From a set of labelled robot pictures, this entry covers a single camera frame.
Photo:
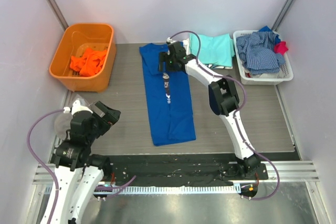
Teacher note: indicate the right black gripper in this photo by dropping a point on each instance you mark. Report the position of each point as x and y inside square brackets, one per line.
[163, 61]

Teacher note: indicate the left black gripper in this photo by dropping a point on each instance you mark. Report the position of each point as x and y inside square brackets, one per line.
[108, 115]

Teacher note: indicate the blue t shirt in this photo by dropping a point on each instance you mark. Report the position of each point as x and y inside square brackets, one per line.
[168, 99]

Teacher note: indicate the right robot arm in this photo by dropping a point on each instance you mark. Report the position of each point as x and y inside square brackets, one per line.
[223, 101]

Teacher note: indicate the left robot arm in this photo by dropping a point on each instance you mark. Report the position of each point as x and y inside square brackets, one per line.
[77, 171]

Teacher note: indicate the folded white printed t shirt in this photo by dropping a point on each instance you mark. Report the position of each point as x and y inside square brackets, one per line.
[186, 45]

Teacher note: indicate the grey cap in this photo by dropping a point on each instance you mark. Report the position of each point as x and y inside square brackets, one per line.
[62, 121]

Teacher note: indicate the folded teal t shirt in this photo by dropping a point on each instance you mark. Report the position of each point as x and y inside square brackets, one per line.
[217, 50]

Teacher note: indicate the orange t shirt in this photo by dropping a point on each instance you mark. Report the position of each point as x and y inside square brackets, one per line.
[90, 63]

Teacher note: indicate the orange plastic tub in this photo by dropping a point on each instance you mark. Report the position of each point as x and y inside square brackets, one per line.
[76, 40]

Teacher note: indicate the blue checkered shirt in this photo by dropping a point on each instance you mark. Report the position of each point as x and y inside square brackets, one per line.
[256, 51]

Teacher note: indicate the blue cloth in basket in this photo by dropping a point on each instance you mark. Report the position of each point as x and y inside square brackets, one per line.
[266, 29]

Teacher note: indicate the red cloth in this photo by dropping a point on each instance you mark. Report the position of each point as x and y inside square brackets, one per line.
[281, 48]

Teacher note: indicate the white plastic laundry basket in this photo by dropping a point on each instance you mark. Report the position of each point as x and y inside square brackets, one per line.
[286, 73]

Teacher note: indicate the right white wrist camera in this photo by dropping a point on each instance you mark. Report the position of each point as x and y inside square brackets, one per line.
[170, 41]

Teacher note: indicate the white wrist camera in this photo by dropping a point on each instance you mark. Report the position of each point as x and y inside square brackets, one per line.
[170, 41]
[77, 106]

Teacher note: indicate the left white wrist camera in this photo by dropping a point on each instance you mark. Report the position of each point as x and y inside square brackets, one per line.
[77, 106]

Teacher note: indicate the slotted white cable duct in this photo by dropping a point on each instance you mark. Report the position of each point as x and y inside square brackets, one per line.
[137, 190]

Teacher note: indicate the right aluminium corner post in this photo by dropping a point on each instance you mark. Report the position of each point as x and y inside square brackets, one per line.
[288, 1]

